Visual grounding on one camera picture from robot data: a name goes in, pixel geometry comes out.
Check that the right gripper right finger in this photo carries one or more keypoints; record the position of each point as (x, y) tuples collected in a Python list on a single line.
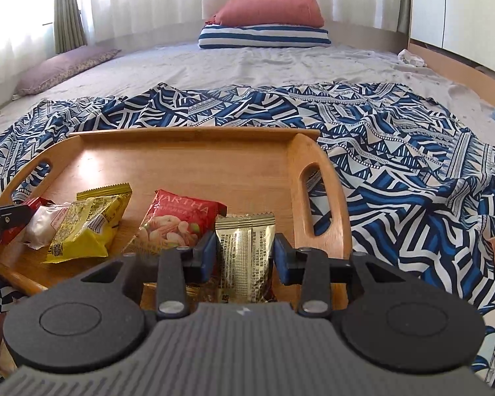
[(309, 268)]

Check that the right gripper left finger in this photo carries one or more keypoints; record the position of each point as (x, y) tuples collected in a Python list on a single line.
[(177, 267)]

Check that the red wafer bar packet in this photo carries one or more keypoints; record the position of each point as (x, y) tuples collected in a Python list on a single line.
[(34, 204)]

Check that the white clear snack packet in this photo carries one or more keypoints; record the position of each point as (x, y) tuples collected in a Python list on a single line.
[(44, 225)]

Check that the red nut snack bag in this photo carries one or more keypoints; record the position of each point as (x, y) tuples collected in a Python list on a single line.
[(174, 221)]

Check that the gold beige snack packet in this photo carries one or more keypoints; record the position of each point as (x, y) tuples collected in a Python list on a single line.
[(246, 257)]

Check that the yellow snack packet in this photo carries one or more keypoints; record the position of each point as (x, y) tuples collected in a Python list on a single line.
[(90, 224)]

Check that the wooden serving tray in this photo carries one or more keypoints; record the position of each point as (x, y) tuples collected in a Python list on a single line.
[(250, 170)]

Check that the blue patterned cloth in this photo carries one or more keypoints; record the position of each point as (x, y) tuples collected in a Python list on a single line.
[(420, 185)]

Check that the purple pillow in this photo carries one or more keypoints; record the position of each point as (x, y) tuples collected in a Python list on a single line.
[(61, 68)]

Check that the grey green curtain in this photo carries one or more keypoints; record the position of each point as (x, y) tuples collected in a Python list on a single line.
[(404, 0), (68, 30)]

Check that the blue striped pillow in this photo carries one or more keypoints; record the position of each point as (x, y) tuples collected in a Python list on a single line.
[(263, 36)]

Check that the red pillow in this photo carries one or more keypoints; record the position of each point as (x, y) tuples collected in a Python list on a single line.
[(240, 13)]

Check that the right grey green curtain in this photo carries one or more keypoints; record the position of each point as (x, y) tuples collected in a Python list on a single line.
[(404, 0)]

